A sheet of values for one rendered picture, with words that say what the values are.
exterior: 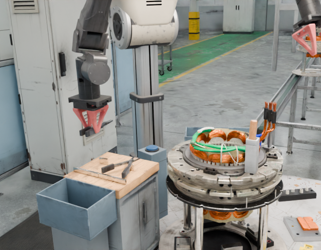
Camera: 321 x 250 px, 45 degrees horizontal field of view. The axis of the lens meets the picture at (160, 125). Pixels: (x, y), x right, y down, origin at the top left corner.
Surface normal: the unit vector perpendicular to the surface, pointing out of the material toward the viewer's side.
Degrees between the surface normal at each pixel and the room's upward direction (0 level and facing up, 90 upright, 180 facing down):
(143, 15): 90
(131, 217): 90
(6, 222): 0
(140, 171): 0
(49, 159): 90
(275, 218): 0
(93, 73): 91
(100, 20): 114
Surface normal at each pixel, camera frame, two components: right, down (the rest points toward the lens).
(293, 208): -0.03, -0.95
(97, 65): 0.46, 0.28
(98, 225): 0.87, 0.14
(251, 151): -0.46, 0.29
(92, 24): 0.35, 0.68
